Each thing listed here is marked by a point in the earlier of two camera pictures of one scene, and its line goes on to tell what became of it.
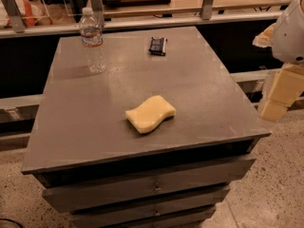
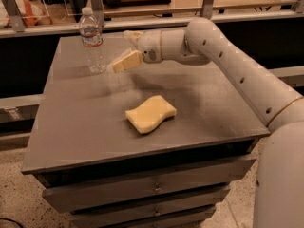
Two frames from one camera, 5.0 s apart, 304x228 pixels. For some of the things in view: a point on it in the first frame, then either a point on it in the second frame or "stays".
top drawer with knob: x=142 y=186 stays
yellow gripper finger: x=265 y=39 to x=134 y=34
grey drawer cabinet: x=153 y=142 stays
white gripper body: x=290 y=37 to x=150 y=46
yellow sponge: x=149 y=113 stays
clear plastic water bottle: x=92 y=50 stays
